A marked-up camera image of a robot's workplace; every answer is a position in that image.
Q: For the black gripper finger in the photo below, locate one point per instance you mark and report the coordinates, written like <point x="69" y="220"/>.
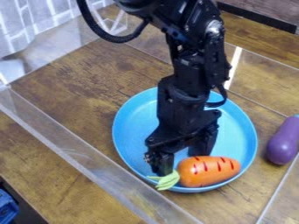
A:
<point x="161" y="162"/>
<point x="204" y="142"/>

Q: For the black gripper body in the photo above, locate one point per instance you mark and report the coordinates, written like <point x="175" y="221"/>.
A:
<point x="185" y="113"/>

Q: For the orange toy carrot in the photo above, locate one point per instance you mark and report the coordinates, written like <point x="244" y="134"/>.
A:
<point x="199" y="171"/>

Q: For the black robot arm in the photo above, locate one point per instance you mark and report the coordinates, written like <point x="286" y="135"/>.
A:
<point x="194" y="31"/>

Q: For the blue plastic crate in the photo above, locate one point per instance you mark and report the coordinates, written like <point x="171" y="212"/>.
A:
<point x="9" y="207"/>

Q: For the purple toy eggplant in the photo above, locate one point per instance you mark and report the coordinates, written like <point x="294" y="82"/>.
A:
<point x="284" y="144"/>

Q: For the clear acrylic barrier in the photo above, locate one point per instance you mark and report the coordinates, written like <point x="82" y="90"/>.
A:
<point x="63" y="87"/>

